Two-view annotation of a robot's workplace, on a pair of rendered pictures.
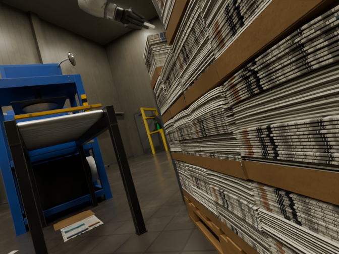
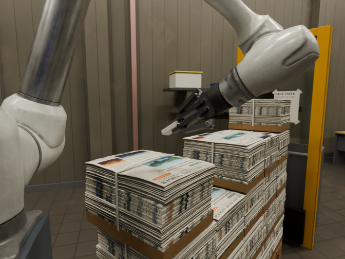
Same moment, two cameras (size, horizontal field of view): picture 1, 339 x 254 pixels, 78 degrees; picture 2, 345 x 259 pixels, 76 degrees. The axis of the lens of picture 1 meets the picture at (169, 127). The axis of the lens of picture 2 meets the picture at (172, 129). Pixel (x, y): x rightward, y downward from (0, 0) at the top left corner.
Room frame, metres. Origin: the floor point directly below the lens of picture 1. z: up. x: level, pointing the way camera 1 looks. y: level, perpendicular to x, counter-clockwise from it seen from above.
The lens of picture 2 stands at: (1.68, 0.48, 1.28)
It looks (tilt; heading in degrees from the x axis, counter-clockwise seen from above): 7 degrees down; 230
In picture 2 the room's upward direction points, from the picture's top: straight up
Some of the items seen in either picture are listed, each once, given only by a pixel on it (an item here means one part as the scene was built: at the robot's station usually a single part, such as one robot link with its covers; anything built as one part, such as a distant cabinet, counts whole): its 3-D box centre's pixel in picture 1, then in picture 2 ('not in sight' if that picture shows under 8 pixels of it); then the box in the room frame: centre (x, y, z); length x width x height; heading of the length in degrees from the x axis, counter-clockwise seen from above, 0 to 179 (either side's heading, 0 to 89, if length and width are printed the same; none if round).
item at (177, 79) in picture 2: not in sight; (185, 80); (-0.55, -1.93, 1.56); 0.41 x 0.34 x 0.23; 157
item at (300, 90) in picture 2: not in sight; (276, 100); (-0.37, -0.49, 1.27); 0.57 x 0.01 x 0.65; 101
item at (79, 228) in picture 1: (80, 226); not in sight; (1.74, 0.91, 0.00); 0.37 x 0.28 x 0.01; 33
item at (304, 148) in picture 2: not in sight; (280, 181); (-0.71, -0.56, 0.40); 0.70 x 0.55 x 0.80; 101
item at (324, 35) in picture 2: not in sight; (315, 143); (-0.41, -0.16, 0.92); 0.09 x 0.09 x 1.85; 11
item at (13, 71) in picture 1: (33, 79); not in sight; (2.55, 1.46, 1.65); 0.60 x 0.45 x 0.20; 123
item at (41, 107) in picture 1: (40, 106); not in sight; (2.55, 1.46, 1.30); 0.55 x 0.55 x 0.03; 33
